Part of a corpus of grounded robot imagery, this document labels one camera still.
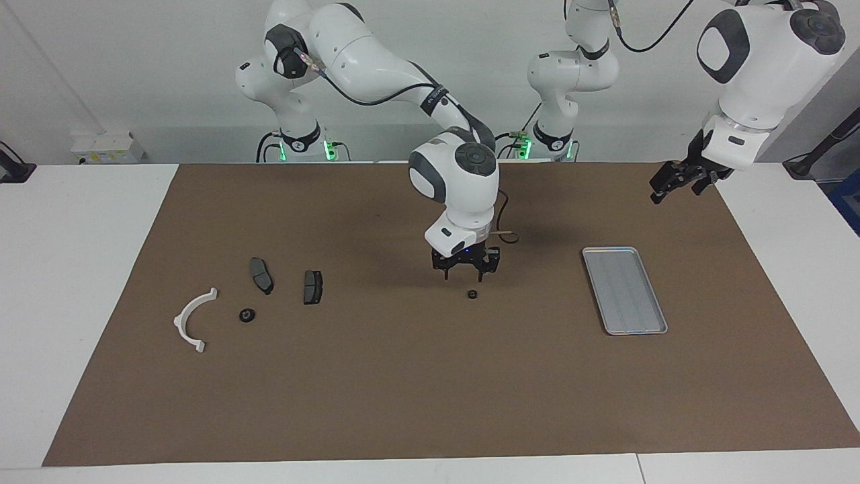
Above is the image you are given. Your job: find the white half-ring clamp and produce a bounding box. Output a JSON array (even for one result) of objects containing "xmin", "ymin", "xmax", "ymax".
[{"xmin": 173, "ymin": 288, "xmax": 218, "ymax": 354}]

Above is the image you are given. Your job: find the blue box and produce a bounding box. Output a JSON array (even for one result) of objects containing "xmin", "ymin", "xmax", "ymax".
[{"xmin": 828, "ymin": 168, "xmax": 860, "ymax": 236}]

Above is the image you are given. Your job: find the black base cable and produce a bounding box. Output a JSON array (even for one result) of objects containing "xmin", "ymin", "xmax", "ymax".
[
  {"xmin": 255, "ymin": 131, "xmax": 283, "ymax": 163},
  {"xmin": 494, "ymin": 101, "xmax": 545, "ymax": 160}
]

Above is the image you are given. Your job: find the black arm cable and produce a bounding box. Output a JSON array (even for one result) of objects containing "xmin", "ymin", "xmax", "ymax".
[
  {"xmin": 294, "ymin": 47, "xmax": 521, "ymax": 245},
  {"xmin": 608, "ymin": 0, "xmax": 693, "ymax": 52}
]

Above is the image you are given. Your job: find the curved dark brake pad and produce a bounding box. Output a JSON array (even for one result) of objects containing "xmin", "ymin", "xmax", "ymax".
[{"xmin": 249, "ymin": 257, "xmax": 274, "ymax": 296}]

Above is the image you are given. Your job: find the white power strip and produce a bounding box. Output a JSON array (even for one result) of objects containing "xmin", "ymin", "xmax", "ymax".
[{"xmin": 71, "ymin": 131, "xmax": 145, "ymax": 164}]

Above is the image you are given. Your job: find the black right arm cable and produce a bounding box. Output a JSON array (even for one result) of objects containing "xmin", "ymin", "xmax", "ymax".
[{"xmin": 294, "ymin": 47, "xmax": 521, "ymax": 245}]

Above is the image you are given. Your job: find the silver metal tray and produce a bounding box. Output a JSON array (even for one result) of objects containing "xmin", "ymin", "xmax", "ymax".
[{"xmin": 582, "ymin": 247, "xmax": 669, "ymax": 335}]

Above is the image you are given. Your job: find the brown table mat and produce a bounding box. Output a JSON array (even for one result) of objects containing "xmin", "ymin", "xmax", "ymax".
[{"xmin": 42, "ymin": 161, "xmax": 860, "ymax": 467}]

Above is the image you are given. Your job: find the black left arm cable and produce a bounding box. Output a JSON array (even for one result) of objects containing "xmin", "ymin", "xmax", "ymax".
[{"xmin": 608, "ymin": 0, "xmax": 693, "ymax": 52}]

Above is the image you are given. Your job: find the black desk clamp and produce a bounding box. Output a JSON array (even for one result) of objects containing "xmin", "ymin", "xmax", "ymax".
[{"xmin": 0, "ymin": 141, "xmax": 36, "ymax": 184}]

